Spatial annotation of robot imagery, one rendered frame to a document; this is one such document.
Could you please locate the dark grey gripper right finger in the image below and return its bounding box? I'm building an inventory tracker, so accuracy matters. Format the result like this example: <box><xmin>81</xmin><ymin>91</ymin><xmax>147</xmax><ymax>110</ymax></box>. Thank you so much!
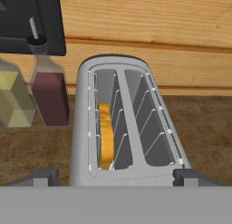
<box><xmin>172</xmin><ymin>168</ymin><xmax>232</xmax><ymax>187</ymax></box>

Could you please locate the golden toast slice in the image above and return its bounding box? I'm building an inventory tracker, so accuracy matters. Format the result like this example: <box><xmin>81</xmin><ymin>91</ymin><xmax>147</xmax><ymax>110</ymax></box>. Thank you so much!
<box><xmin>98</xmin><ymin>102</ymin><xmax>114</xmax><ymax>170</ymax></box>

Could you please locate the black appliance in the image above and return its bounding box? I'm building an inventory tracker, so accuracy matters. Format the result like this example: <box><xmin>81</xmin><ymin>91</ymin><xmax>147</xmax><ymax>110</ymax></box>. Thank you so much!
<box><xmin>0</xmin><ymin>0</ymin><xmax>67</xmax><ymax>57</ymax></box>

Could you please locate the silver two-slot toaster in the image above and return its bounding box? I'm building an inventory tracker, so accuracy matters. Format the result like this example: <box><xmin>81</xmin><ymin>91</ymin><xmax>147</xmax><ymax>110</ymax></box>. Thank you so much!
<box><xmin>69</xmin><ymin>54</ymin><xmax>192</xmax><ymax>187</ymax></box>

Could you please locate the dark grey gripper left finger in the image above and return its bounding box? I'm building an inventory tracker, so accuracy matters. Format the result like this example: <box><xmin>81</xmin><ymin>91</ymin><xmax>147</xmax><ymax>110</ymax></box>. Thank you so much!
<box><xmin>0</xmin><ymin>168</ymin><xmax>60</xmax><ymax>187</ymax></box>

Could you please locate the yellow oil glass bottle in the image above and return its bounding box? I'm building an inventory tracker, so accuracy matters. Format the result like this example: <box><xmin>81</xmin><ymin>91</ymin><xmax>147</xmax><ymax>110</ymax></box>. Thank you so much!
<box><xmin>0</xmin><ymin>58</ymin><xmax>37</xmax><ymax>129</ymax></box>

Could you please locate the dark red liquid bottle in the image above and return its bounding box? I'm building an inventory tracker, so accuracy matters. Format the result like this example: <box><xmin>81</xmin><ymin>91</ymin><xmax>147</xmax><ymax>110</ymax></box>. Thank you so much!
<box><xmin>26</xmin><ymin>34</ymin><xmax>71</xmax><ymax>128</ymax></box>

